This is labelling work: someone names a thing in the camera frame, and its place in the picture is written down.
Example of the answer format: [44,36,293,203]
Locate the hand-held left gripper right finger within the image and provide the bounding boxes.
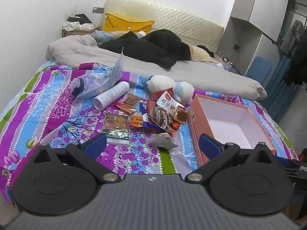
[187,134,276,184]

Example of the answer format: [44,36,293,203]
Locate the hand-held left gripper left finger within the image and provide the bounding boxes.
[32,134,121,185]

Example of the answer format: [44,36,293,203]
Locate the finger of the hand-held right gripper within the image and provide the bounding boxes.
[275,156,301,170]

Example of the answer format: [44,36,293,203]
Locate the pink cardboard box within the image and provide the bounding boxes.
[187,94,277,167]

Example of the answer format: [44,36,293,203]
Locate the green brown snack packet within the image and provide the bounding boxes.
[101,112,131,145]

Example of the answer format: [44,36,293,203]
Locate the shiny red snack packet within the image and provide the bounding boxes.
[168,121,183,134]

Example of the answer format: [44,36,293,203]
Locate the grey triangular snack packet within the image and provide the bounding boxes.
[147,132,178,150]

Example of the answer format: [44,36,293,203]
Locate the small orange snack packet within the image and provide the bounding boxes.
[130,115,144,128]

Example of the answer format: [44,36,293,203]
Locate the clear packet of dark snacks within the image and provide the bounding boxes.
[147,90,188,133]

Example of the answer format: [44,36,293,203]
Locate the purple snack packet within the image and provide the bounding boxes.
[137,100,159,131]

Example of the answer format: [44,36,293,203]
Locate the brown rectangular snack packet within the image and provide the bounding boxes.
[177,107,188,123]

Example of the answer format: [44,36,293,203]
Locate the small red snack packet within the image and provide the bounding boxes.
[114,102,137,114]

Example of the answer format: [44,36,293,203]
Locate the white spray can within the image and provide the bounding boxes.
[93,81,130,111]

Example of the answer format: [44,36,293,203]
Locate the purple floral printed bedsheet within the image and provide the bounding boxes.
[0,61,299,205]

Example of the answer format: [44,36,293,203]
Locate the small brown snack packet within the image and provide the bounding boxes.
[125,93,141,106]

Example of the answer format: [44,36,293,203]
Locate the blue white plastic pouch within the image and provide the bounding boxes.
[70,47,124,99]

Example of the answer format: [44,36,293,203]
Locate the red label snack packet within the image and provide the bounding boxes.
[152,88,173,101]

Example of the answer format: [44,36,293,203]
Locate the blue curtain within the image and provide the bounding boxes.
[260,53,299,122]

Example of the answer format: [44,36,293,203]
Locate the white and blue plush toy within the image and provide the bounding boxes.
[141,75,195,102]

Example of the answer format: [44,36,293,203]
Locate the beige fluffy pillow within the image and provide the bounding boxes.
[189,45,215,61]

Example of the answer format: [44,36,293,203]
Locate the grey duvet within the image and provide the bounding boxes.
[45,35,268,101]

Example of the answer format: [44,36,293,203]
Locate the blue rounded panel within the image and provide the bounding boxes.
[251,56,272,82]

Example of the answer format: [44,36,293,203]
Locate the light blue jeans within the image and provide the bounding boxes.
[91,30,116,46]

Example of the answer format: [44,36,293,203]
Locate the hanging dark clothes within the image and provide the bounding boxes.
[279,20,307,87]

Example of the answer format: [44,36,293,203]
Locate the wooden nightstand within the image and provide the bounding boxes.
[62,25,100,38]

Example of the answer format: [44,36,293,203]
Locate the black clothing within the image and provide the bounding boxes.
[98,29,191,69]

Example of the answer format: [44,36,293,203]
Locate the pile of clothes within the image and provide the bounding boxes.
[63,14,95,31]

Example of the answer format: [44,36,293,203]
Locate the yellow pillow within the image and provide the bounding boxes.
[101,13,154,33]

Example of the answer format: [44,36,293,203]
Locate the cream quilted headboard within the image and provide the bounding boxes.
[104,0,224,54]

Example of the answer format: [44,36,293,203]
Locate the white grey wardrobe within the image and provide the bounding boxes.
[224,0,289,77]

